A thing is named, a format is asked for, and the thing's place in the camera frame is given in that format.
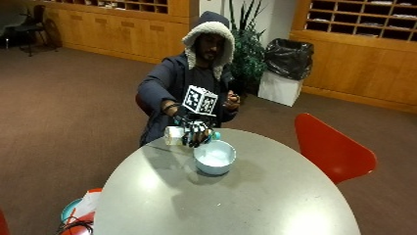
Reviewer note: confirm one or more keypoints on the black chair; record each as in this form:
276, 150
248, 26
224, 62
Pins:
32, 27

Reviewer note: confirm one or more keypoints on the white marker cube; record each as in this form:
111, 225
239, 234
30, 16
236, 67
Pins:
200, 100

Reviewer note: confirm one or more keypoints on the white bin with black bag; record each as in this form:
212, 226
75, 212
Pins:
287, 70

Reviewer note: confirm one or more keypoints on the the person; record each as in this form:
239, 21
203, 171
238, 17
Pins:
167, 81

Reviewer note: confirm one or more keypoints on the white bowl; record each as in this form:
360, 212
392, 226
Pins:
215, 157

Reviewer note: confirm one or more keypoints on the red chair with clutter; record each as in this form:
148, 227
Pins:
80, 212

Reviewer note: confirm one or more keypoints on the wooden pigeonhole shelf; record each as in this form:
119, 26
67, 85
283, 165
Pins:
363, 18
112, 5

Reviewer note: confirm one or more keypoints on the green potted plant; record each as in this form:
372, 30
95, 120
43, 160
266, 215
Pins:
248, 49

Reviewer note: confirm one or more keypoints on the wooden cabinet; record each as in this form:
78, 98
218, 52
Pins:
118, 34
365, 71

